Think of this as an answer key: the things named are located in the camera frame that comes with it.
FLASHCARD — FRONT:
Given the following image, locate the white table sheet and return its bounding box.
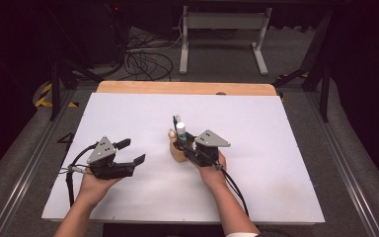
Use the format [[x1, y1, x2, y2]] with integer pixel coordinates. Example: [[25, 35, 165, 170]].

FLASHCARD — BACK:
[[41, 92, 326, 225]]

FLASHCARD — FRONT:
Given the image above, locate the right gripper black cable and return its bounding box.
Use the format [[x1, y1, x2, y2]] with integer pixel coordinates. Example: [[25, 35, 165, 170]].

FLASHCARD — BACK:
[[214, 163, 250, 218]]

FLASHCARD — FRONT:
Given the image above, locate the white desk frame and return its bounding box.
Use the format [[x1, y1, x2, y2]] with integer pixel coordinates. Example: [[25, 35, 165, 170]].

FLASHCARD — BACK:
[[179, 4, 273, 76]]

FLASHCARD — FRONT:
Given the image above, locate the bundle of black floor cables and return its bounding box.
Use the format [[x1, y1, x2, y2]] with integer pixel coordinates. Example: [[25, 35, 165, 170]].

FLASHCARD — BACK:
[[121, 26, 184, 82]]

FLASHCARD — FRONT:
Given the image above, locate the tan pen holder with bear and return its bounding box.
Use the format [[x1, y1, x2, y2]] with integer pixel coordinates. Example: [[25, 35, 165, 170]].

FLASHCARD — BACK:
[[168, 128, 192, 164]]

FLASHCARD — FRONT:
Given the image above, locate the person's right hand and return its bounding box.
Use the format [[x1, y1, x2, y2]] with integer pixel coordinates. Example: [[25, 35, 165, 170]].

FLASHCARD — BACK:
[[196, 150, 228, 190]]

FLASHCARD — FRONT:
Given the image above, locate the yellow and black hazard tape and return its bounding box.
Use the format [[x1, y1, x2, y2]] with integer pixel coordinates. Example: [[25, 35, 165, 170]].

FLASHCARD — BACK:
[[34, 82, 80, 109]]

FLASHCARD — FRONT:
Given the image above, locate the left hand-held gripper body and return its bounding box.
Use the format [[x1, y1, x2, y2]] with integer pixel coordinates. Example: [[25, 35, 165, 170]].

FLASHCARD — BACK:
[[86, 135, 136, 181]]

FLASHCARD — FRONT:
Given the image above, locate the black metal stand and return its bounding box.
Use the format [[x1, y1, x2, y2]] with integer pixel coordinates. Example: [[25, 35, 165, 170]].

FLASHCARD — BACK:
[[271, 9, 333, 123], [45, 6, 104, 121]]

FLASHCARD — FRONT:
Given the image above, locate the person's left hand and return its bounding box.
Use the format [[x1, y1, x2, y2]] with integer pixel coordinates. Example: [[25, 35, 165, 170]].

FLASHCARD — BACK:
[[78, 171, 123, 207]]

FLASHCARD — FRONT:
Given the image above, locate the aluminium floor rail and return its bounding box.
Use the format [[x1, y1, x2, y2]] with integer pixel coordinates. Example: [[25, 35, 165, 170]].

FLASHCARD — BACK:
[[304, 92, 379, 237], [0, 90, 77, 237]]

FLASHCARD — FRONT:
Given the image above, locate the white and green glue stick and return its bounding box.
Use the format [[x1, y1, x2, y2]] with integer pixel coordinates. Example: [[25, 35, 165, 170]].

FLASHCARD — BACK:
[[176, 121, 189, 143]]

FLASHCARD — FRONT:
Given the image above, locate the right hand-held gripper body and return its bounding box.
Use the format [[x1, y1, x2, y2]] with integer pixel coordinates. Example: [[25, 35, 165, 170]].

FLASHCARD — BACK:
[[182, 129, 232, 168]]

